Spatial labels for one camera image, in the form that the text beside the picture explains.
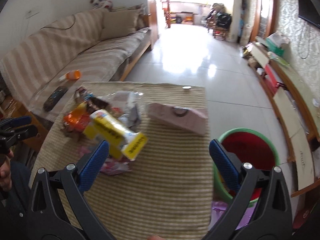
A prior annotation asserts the orange snack wrapper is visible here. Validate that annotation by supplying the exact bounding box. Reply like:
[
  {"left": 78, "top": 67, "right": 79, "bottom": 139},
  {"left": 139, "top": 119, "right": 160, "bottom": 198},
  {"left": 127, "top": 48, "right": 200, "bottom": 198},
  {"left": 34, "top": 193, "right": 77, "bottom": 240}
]
[{"left": 63, "top": 109, "right": 90, "bottom": 133}]

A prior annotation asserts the pink snack bag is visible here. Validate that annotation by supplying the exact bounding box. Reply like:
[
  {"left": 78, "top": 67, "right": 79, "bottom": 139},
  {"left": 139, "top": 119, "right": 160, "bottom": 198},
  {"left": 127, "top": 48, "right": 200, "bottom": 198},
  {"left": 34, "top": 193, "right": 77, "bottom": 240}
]
[{"left": 78, "top": 146, "right": 132, "bottom": 176}]

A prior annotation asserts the yellow white carton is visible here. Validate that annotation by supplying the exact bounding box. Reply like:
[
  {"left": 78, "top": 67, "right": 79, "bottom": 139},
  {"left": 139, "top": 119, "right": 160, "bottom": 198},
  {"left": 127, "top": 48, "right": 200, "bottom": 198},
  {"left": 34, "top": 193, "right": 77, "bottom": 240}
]
[{"left": 83, "top": 109, "right": 148, "bottom": 161}]

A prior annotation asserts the pink paper box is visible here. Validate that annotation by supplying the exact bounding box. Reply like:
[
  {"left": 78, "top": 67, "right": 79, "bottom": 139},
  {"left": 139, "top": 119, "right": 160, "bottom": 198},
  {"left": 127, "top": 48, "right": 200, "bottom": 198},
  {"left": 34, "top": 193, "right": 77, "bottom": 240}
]
[{"left": 146, "top": 102, "right": 208, "bottom": 136}]

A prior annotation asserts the red green trash bucket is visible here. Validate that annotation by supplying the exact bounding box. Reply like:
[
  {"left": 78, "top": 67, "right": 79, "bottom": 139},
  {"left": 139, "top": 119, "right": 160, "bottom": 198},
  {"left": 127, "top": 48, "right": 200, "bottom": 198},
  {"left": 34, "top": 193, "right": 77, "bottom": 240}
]
[{"left": 213, "top": 127, "right": 280, "bottom": 204}]

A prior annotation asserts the person left hand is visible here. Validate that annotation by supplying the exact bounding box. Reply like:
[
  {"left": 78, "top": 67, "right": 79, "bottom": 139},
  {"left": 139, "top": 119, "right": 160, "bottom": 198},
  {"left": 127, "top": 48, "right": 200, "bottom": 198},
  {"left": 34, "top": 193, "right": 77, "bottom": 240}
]
[{"left": 0, "top": 151, "right": 14, "bottom": 192}]

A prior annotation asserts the purple plastic stool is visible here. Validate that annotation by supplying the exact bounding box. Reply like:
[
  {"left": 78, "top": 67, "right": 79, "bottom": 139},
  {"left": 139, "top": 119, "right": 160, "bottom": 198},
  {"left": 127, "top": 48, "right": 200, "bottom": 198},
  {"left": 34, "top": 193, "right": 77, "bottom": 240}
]
[{"left": 208, "top": 201, "right": 256, "bottom": 230}]

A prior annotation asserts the black remote control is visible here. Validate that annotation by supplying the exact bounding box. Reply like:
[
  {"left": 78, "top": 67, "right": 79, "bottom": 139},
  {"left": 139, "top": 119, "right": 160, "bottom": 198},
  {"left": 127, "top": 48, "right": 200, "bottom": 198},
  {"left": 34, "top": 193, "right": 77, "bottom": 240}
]
[{"left": 43, "top": 86, "right": 68, "bottom": 112}]

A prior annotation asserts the striped beige sofa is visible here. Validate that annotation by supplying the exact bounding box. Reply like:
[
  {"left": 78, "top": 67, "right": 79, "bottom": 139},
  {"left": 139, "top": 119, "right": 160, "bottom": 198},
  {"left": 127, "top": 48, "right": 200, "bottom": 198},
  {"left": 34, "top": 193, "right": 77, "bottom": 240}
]
[{"left": 1, "top": 9, "right": 151, "bottom": 121}]

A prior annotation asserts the orange capped bottle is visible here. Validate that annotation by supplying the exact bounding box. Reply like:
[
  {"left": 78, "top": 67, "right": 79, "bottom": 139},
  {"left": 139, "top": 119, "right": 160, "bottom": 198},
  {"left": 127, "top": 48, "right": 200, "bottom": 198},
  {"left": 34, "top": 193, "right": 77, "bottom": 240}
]
[{"left": 59, "top": 70, "right": 81, "bottom": 82}]

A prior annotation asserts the curved wooden tv cabinet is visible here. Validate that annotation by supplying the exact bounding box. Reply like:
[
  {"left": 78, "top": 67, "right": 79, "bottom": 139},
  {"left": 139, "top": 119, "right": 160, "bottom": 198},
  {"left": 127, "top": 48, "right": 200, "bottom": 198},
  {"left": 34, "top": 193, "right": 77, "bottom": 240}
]
[{"left": 245, "top": 42, "right": 319, "bottom": 197}]

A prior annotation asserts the beige sofa cushion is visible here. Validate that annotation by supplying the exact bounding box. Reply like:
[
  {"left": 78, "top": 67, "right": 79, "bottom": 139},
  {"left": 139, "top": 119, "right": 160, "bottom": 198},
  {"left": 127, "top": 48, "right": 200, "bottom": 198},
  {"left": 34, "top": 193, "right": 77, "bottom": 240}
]
[{"left": 100, "top": 10, "right": 140, "bottom": 41}]

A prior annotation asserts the plush toy on sofa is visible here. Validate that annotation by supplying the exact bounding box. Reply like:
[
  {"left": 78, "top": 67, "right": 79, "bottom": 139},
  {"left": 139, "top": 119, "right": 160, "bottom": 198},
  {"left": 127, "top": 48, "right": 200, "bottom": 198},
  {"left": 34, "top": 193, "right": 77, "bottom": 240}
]
[{"left": 90, "top": 0, "right": 113, "bottom": 11}]

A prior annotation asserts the green storage box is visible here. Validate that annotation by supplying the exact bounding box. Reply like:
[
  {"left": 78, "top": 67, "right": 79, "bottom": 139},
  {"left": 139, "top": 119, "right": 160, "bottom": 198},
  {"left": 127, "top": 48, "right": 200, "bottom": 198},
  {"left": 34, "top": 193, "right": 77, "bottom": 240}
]
[{"left": 266, "top": 31, "right": 290, "bottom": 56}]

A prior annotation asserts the wooden chair with bag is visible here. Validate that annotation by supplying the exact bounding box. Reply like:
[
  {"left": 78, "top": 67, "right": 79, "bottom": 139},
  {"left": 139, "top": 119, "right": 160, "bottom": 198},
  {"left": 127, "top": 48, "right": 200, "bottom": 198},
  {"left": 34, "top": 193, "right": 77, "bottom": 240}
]
[{"left": 205, "top": 3, "right": 232, "bottom": 41}]

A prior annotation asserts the black wall television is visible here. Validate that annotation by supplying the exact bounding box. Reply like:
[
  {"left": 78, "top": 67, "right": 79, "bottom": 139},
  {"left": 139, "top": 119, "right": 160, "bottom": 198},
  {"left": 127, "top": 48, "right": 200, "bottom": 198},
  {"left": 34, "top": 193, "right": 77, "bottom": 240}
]
[{"left": 298, "top": 0, "right": 320, "bottom": 29}]

